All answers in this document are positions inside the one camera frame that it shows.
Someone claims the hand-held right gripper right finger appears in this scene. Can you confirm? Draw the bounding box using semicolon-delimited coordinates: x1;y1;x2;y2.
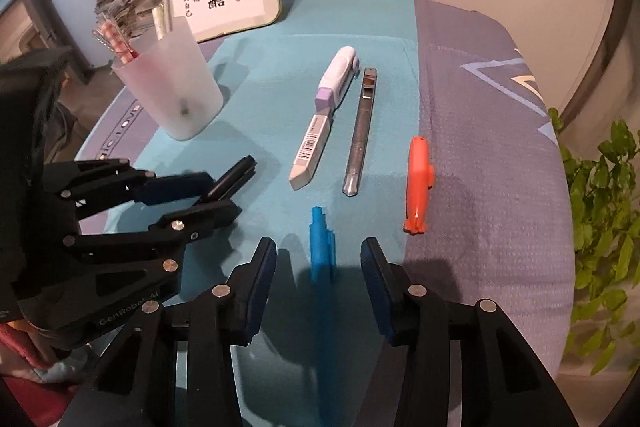
360;237;581;427

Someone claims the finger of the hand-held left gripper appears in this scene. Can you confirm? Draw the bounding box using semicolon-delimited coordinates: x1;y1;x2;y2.
45;158;217;222
60;199;240;280

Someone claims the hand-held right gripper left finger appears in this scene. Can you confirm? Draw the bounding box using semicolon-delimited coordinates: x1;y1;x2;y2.
60;237;278;427

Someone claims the black pen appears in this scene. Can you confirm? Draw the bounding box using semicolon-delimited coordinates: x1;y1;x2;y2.
202;155;258;205

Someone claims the blue pen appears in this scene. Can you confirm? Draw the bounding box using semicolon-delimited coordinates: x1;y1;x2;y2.
308;206;347;415

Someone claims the translucent plastic cup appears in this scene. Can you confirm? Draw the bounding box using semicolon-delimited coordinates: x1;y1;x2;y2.
111;24;224;141

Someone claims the orange fish-shaped pen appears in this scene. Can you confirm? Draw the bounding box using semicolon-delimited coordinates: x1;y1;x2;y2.
403;137;435;235

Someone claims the red checkered pen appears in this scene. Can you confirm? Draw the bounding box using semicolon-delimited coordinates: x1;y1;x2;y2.
92;21;138;62

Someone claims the grey utility knife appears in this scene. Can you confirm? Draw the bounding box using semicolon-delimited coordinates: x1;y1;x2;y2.
342;67;378;196

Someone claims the white purple correction pen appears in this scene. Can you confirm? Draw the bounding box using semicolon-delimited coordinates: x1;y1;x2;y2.
288;47;361;192

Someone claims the clear capped pen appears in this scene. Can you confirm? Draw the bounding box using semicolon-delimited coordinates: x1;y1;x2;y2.
161;0;178;36

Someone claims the blue grey patterned tablecloth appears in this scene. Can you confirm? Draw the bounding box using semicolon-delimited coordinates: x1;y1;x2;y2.
75;0;576;427

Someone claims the red cloth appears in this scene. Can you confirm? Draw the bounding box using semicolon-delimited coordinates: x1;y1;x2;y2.
0;322;81;427

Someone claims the green leafy plant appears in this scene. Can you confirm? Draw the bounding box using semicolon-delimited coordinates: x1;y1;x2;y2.
547;107;640;375

